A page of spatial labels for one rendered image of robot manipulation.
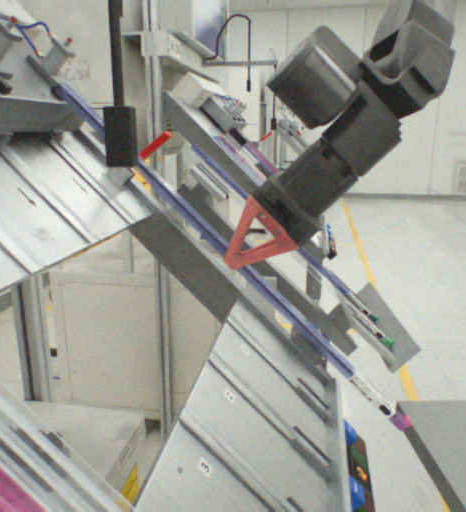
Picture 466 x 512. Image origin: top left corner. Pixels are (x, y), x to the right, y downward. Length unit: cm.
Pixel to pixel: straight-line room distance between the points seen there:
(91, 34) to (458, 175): 732
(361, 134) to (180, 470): 32
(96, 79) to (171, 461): 133
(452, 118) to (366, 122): 790
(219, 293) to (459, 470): 45
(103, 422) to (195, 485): 47
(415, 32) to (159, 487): 44
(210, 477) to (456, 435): 58
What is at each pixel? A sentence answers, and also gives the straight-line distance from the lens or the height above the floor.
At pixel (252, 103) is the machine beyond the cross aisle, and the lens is 503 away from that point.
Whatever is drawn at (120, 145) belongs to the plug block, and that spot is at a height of 109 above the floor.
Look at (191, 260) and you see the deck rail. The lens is 70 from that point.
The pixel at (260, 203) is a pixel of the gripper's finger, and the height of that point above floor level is 103.
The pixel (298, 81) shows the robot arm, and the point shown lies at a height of 114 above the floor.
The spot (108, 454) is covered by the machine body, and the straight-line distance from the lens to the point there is 79.
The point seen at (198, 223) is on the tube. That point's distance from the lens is 48.
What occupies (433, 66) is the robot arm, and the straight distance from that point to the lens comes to 47.
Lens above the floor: 110
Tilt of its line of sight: 15 degrees down
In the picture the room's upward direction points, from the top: straight up
